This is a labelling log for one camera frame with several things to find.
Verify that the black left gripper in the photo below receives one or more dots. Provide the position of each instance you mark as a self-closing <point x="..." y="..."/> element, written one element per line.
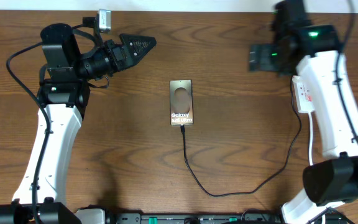
<point x="118" y="56"/>

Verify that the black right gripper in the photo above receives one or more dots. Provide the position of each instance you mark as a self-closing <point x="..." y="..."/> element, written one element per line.
<point x="266" y="64"/>

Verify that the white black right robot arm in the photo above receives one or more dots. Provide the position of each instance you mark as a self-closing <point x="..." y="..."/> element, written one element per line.
<point x="314" y="57"/>

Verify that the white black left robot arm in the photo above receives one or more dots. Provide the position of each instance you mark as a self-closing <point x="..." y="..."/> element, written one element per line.
<point x="74" y="59"/>

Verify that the white power strip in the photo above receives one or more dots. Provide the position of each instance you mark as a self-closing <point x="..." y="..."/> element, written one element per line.
<point x="303" y="96"/>

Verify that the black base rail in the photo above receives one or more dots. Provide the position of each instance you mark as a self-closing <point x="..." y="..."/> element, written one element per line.
<point x="247" y="217"/>

